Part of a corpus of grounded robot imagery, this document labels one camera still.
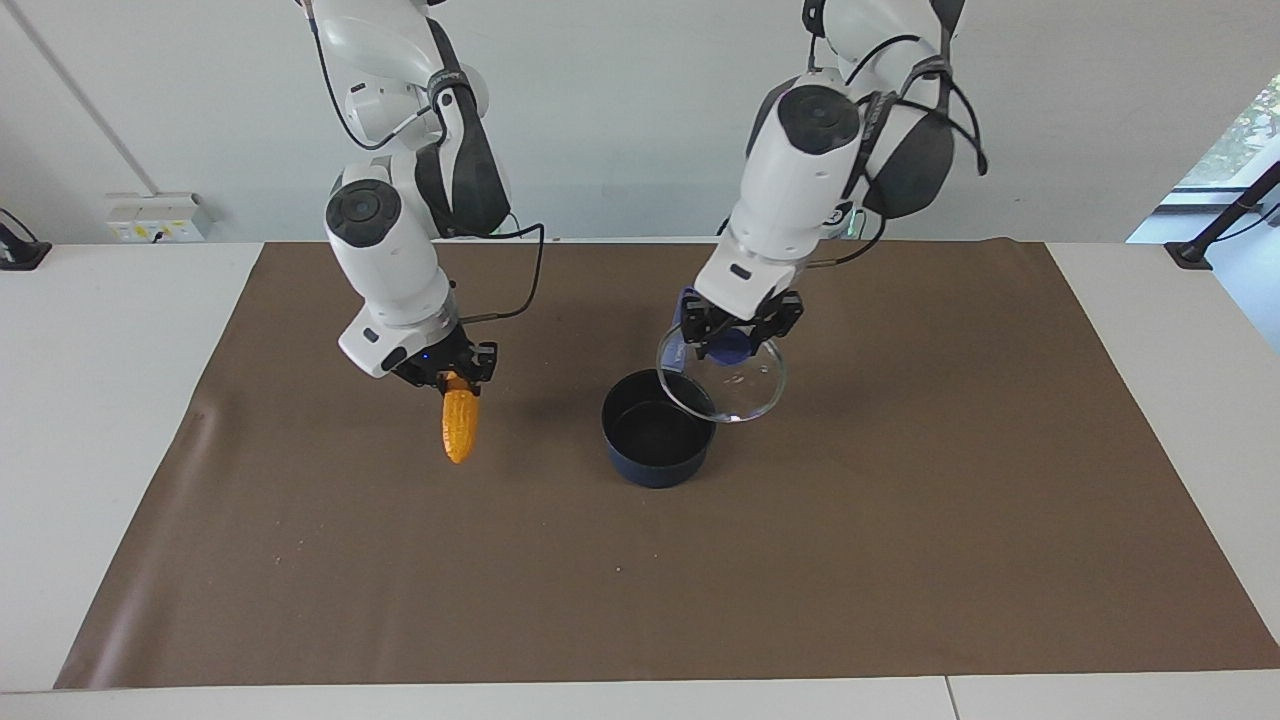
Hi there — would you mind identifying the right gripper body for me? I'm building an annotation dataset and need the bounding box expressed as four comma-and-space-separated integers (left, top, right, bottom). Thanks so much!
392, 333, 471, 387

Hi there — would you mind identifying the window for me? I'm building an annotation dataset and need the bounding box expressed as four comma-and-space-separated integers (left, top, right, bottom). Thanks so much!
1172, 70, 1280, 193

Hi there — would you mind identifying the black cable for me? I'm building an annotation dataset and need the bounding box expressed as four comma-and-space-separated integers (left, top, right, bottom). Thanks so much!
303, 0, 443, 154
806, 208, 889, 270
436, 222, 547, 323

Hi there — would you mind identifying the dark blue pot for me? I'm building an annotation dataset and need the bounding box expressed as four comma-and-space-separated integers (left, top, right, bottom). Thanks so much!
600, 368, 720, 490

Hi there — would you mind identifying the yellow corn cob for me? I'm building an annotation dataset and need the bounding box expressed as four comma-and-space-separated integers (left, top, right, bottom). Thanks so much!
440, 372, 482, 466

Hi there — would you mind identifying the white wall socket box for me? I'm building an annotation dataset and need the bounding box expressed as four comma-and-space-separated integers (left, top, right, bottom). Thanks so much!
104, 191, 214, 245

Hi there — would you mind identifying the glass lid with blue knob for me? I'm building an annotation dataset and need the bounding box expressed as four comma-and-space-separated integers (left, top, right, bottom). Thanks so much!
655, 288, 789, 425

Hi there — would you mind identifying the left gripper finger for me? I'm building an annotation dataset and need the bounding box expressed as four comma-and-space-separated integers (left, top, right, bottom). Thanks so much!
748, 288, 806, 351
680, 296, 733, 362

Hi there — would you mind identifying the black stand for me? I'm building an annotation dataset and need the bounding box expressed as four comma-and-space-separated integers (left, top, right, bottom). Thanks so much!
1164, 158, 1280, 272
0, 207, 53, 272

